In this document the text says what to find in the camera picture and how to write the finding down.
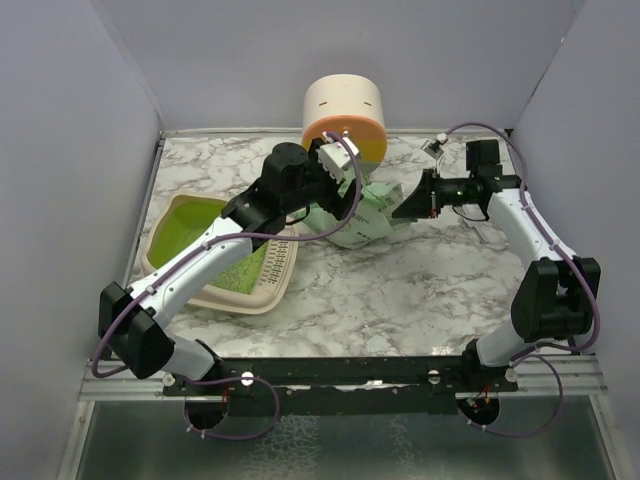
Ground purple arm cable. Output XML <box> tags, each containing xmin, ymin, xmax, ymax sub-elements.
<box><xmin>439</xmin><ymin>122</ymin><xmax>601</xmax><ymax>351</ymax></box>
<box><xmin>90</xmin><ymin>131</ymin><xmax>363</xmax><ymax>378</ymax></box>

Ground green cat litter bag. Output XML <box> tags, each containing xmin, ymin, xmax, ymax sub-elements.
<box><xmin>327</xmin><ymin>182</ymin><xmax>412</xmax><ymax>249</ymax></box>

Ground grey plastic bag clip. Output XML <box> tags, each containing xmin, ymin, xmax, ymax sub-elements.
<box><xmin>460</xmin><ymin>209</ymin><xmax>492</xmax><ymax>243</ymax></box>

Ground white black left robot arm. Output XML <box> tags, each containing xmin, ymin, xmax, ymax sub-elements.
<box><xmin>94</xmin><ymin>132</ymin><xmax>362</xmax><ymax>395</ymax></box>

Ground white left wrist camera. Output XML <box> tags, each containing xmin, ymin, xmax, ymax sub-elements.
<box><xmin>317</xmin><ymin>137</ymin><xmax>361</xmax><ymax>184</ymax></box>

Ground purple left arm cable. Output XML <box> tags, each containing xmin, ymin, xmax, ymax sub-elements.
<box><xmin>90</xmin><ymin>131</ymin><xmax>363</xmax><ymax>378</ymax></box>

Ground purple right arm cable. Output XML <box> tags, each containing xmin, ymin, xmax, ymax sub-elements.
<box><xmin>439</xmin><ymin>122</ymin><xmax>601</xmax><ymax>351</ymax></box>

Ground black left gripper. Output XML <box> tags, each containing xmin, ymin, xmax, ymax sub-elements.
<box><xmin>283</xmin><ymin>140</ymin><xmax>364</xmax><ymax>220</ymax></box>

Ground beige green litter box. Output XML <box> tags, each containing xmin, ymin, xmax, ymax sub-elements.
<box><xmin>141</xmin><ymin>192</ymin><xmax>298</xmax><ymax>315</ymax></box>

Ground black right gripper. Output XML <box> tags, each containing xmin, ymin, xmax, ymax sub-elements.
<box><xmin>392</xmin><ymin>169</ymin><xmax>475</xmax><ymax>219</ymax></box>

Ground green cat litter pellets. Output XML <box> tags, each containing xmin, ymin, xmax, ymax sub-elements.
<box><xmin>210</xmin><ymin>245</ymin><xmax>267</xmax><ymax>295</ymax></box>

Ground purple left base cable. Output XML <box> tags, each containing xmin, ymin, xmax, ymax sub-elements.
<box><xmin>174</xmin><ymin>375</ymin><xmax>281</xmax><ymax>442</ymax></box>

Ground cream round drawer cabinet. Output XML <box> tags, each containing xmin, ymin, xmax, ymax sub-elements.
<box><xmin>301</xmin><ymin>74</ymin><xmax>388</xmax><ymax>175</ymax></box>

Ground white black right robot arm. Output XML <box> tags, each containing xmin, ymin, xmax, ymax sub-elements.
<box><xmin>392</xmin><ymin>140</ymin><xmax>601</xmax><ymax>391</ymax></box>

